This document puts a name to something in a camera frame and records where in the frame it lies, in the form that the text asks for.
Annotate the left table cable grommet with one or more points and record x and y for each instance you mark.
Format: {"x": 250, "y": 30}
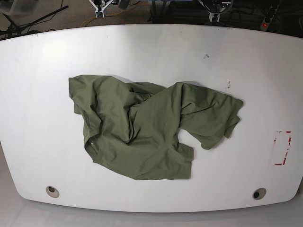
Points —
{"x": 52, "y": 192}

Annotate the red tape rectangle marking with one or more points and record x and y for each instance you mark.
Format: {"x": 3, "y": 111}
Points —
{"x": 281, "y": 147}

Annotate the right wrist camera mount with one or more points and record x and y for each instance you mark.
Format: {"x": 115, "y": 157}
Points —
{"x": 100, "y": 7}

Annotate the table cable grommet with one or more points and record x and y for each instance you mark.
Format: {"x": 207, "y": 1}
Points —
{"x": 259, "y": 193}
{"x": 52, "y": 192}

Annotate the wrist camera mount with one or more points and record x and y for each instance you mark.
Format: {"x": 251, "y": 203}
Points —
{"x": 100, "y": 7}
{"x": 216, "y": 7}

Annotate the right table cable grommet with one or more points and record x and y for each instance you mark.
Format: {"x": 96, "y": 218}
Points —
{"x": 259, "y": 193}

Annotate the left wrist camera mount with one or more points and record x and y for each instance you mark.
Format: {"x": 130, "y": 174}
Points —
{"x": 216, "y": 7}

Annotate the black power strip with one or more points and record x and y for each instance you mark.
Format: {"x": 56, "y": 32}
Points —
{"x": 270, "y": 15}

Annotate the olive green T-shirt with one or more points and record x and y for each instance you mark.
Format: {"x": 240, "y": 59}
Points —
{"x": 132, "y": 128}

